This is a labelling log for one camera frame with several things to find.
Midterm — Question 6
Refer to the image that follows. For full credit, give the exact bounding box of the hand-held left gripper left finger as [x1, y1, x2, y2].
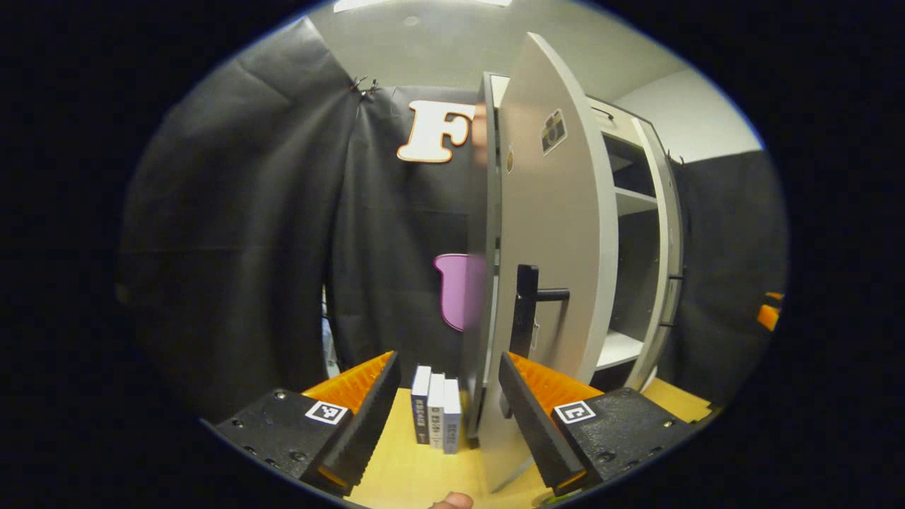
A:
[212, 351, 402, 496]

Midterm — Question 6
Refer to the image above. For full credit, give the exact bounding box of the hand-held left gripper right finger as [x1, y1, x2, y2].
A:
[498, 351, 697, 496]

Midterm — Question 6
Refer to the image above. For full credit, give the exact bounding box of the white cabinet door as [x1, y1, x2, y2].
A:
[472, 32, 619, 492]
[626, 113, 687, 393]

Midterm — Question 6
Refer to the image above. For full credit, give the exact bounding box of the grey and white cabinet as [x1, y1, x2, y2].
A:
[463, 71, 685, 439]

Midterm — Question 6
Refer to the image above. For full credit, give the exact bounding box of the white cabinet shelf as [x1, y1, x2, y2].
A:
[614, 187, 660, 216]

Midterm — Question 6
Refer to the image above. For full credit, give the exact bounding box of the white cabinet drawer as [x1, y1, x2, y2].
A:
[585, 98, 638, 135]

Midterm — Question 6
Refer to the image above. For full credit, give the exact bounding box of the white and grey book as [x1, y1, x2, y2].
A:
[411, 365, 432, 445]
[443, 378, 463, 455]
[428, 373, 446, 450]

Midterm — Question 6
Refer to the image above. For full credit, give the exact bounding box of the black backdrop cloth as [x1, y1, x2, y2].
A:
[117, 16, 789, 425]

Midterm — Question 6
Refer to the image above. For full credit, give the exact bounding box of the ceiling light panel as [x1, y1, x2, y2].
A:
[332, 0, 513, 13]

